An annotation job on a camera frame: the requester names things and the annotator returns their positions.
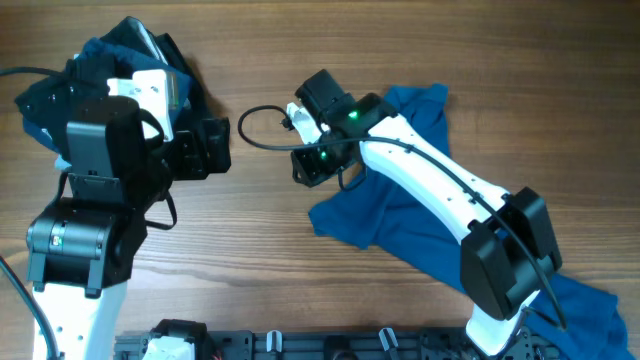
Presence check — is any blue polo shirt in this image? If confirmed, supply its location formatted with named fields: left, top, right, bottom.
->
left=309, top=84, right=632, bottom=360

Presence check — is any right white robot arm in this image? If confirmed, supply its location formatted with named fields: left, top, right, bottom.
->
left=287, top=70, right=562, bottom=356

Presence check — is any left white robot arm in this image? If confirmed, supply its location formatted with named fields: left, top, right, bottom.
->
left=26, top=96, right=231, bottom=359

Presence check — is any pile of dark clothes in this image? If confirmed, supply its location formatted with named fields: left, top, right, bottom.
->
left=15, top=17, right=216, bottom=162

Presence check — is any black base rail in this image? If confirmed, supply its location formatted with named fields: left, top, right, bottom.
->
left=113, top=319, right=561, bottom=360

